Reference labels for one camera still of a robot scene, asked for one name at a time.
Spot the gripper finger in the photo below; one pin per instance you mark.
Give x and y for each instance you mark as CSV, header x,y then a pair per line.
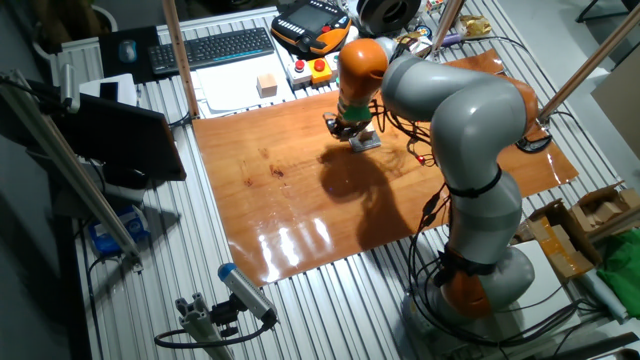
x,y
337,136
355,139

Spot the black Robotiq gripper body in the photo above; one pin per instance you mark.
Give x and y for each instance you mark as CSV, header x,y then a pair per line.
x,y
347,125

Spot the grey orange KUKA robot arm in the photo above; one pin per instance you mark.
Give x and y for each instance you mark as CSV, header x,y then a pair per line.
x,y
470,115

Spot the silver pocket scale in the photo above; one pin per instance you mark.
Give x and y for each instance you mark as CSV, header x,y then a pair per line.
x,y
367,146

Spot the white rounded plastic object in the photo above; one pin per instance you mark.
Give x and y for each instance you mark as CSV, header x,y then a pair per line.
x,y
353,32

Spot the green wrist flange plate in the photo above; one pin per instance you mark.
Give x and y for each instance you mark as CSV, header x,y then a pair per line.
x,y
357,113

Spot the yellow box red button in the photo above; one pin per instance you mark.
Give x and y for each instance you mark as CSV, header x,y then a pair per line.
x,y
320,72

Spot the white box green button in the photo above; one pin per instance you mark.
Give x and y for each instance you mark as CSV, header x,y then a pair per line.
x,y
332,60

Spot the white box large red button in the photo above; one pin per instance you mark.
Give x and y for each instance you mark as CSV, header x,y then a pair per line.
x,y
299,75

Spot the glossy wooden board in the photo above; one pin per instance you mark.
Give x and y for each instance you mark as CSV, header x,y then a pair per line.
x,y
300,200

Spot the large wooden cube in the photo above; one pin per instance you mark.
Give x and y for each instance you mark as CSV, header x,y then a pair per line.
x,y
267,86

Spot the yellow foil packet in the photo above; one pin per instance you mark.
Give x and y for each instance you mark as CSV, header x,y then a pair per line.
x,y
412,42

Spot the black orange teach pendant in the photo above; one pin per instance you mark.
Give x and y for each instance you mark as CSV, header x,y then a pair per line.
x,y
310,25

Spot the white paper sheet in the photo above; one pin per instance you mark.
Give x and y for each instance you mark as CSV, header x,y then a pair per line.
x,y
230,87

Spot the black filament spool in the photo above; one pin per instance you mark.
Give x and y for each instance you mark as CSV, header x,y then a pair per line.
x,y
390,12

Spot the purple marker pen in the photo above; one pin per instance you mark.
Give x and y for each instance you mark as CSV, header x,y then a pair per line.
x,y
452,39

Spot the colourful puzzle cube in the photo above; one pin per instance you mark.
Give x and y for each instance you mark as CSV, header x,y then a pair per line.
x,y
435,5

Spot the black computer keyboard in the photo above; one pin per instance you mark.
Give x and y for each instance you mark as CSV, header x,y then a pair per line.
x,y
212,50

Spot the golden snack bag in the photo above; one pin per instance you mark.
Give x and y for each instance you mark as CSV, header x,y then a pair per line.
x,y
474,25

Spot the black flat monitor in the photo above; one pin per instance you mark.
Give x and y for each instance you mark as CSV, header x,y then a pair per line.
x,y
125,135

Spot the white box device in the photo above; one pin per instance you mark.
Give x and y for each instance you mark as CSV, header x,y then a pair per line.
x,y
125,87

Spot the grey computer mouse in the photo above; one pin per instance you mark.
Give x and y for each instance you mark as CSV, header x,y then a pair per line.
x,y
128,51

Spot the black mouse pad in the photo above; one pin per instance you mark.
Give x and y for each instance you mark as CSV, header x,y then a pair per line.
x,y
110,67

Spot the cardboard box yellow tape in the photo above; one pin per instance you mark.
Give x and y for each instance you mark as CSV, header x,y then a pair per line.
x,y
565,255

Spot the blue white packet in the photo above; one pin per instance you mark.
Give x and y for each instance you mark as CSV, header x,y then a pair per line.
x,y
117,232

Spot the white flat panel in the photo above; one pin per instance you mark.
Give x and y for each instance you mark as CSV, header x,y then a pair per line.
x,y
550,280

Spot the white round bin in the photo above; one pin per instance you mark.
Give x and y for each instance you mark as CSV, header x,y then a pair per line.
x,y
113,19

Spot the open cardboard box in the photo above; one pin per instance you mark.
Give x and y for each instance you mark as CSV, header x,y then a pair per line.
x,y
605,210

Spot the long aluminium strut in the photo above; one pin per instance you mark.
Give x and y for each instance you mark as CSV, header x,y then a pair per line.
x,y
75,172

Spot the beige cardboard panel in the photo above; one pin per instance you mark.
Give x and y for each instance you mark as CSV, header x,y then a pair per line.
x,y
622,110

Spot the silver webcam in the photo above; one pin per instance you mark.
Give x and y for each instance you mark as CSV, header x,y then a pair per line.
x,y
67,87

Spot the white paper roll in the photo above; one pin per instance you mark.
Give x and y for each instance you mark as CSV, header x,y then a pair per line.
x,y
602,295

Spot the green cloth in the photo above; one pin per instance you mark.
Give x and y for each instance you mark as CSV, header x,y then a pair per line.
x,y
622,280

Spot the frame post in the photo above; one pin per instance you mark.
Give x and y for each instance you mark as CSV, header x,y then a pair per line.
x,y
181,60
447,20
590,62

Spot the silver depth camera blue end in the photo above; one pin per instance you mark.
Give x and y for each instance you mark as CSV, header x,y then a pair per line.
x,y
247,292

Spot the aluminium profile camera mount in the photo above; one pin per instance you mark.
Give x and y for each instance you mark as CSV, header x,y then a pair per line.
x,y
200,325

